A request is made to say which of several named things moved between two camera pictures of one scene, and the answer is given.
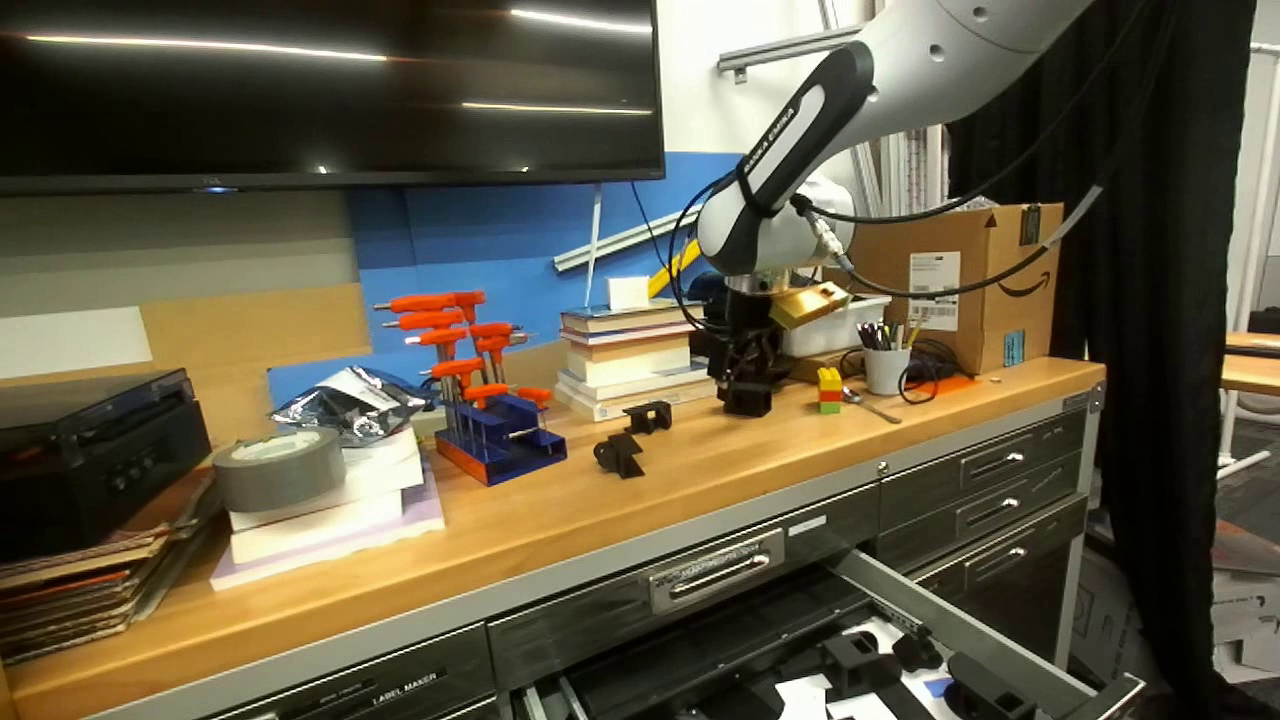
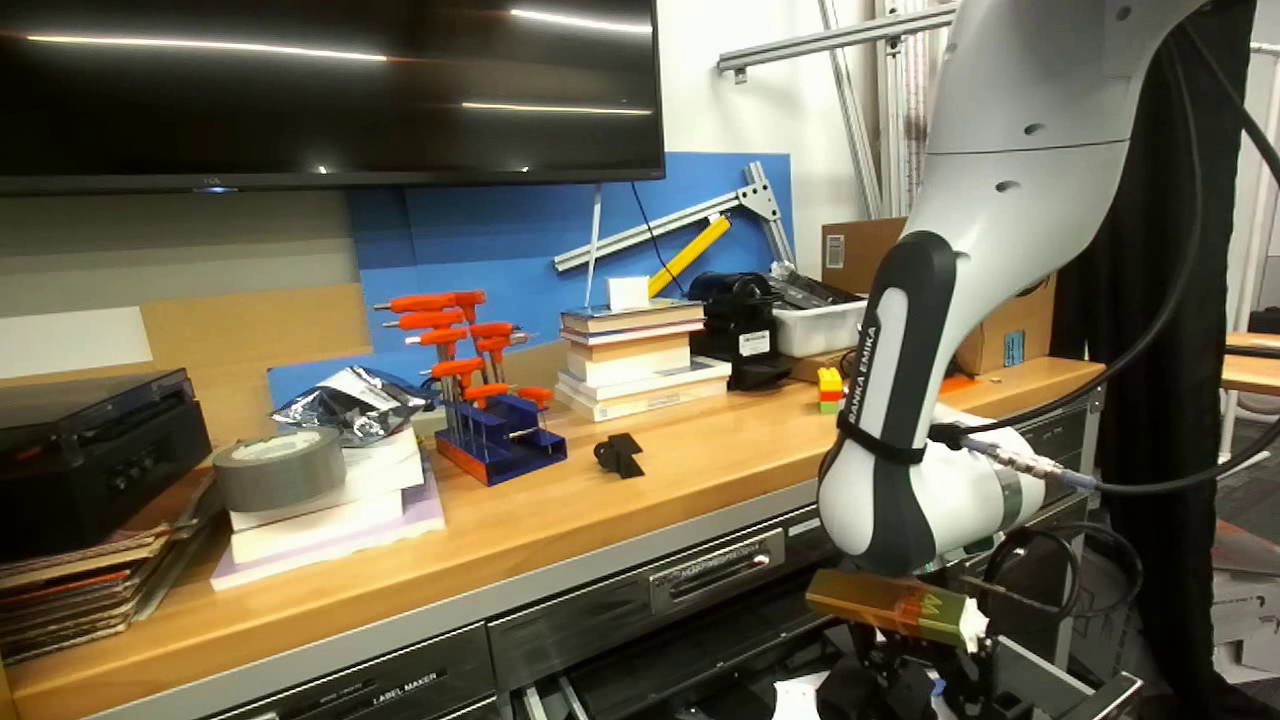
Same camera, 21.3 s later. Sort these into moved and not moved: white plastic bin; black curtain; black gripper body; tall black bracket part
Moved: black gripper body
Not moved: tall black bracket part; white plastic bin; black curtain
